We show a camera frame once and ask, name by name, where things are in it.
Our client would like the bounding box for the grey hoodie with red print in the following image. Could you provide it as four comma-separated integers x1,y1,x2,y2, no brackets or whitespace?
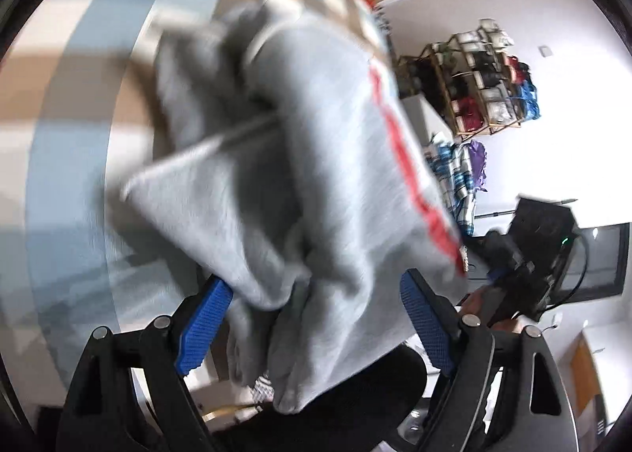
122,2,467,413

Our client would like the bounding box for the person right hand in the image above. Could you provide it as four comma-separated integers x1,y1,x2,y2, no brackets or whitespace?
459,286,524,334

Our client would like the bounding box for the purple cloth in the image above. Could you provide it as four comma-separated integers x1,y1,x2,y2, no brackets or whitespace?
467,139,487,192

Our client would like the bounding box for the blue white plaid cloth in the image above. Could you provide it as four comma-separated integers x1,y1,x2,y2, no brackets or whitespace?
424,141,476,236

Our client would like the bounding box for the white bedside cabinet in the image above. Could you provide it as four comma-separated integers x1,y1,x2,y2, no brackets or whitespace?
402,94,453,147

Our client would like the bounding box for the wooden shoe rack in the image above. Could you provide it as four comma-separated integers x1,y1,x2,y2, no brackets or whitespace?
396,19,541,142

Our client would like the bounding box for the checkered blue brown bedsheet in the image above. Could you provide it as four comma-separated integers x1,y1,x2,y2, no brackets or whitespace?
1,0,386,406

